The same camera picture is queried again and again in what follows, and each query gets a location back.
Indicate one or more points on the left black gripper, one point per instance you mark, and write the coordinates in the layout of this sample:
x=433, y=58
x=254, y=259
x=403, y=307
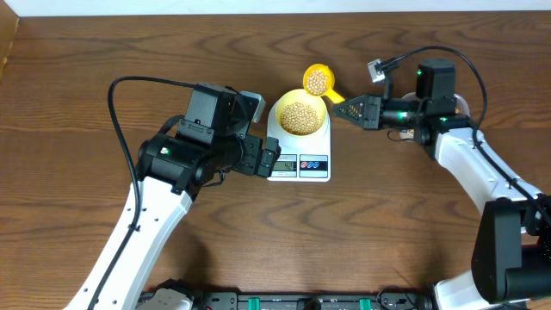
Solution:
x=249, y=163

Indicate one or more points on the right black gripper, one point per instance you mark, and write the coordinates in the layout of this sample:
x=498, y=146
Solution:
x=368, y=115

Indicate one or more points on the yellow measuring scoop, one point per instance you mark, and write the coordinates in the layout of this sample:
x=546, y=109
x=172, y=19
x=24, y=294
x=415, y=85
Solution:
x=319, y=80

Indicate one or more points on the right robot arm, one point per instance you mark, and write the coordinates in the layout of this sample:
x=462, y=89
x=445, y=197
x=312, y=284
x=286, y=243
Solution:
x=511, y=259

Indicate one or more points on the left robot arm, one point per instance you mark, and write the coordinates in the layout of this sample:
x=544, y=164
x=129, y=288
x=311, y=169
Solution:
x=183, y=157

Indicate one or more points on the white digital kitchen scale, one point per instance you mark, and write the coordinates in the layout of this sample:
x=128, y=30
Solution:
x=303, y=158

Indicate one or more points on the pale yellow bowl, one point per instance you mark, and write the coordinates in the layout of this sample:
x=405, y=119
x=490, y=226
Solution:
x=300, y=113

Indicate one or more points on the clear plastic soybean container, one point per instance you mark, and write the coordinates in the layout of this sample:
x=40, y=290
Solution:
x=461, y=108

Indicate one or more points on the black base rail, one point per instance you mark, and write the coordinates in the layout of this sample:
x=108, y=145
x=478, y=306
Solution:
x=174, y=294

